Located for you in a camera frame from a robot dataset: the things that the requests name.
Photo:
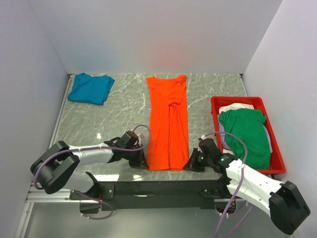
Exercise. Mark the aluminium frame rail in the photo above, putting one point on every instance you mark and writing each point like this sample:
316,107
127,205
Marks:
39,196

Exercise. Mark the folded blue t shirt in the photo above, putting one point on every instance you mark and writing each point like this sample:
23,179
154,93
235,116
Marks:
90,89

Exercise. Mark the black base beam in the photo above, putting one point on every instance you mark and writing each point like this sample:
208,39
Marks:
163,194

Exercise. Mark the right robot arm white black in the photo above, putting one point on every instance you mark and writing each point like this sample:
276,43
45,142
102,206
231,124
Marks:
283,202

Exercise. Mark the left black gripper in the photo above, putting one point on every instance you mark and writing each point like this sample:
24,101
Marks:
140,161

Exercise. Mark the white t shirt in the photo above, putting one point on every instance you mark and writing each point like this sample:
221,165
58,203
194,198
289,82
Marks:
235,106

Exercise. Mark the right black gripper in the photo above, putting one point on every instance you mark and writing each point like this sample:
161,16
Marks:
192,164

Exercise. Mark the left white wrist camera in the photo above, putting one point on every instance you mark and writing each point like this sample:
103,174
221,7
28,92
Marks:
140,138

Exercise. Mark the lavender t shirt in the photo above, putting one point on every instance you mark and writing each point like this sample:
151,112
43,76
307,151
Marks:
224,144

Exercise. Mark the green t shirt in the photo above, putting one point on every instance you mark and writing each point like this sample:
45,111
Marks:
248,126

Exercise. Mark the orange t shirt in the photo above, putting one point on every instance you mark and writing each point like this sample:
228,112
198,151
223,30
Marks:
169,145

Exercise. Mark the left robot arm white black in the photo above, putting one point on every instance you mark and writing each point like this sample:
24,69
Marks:
56,168

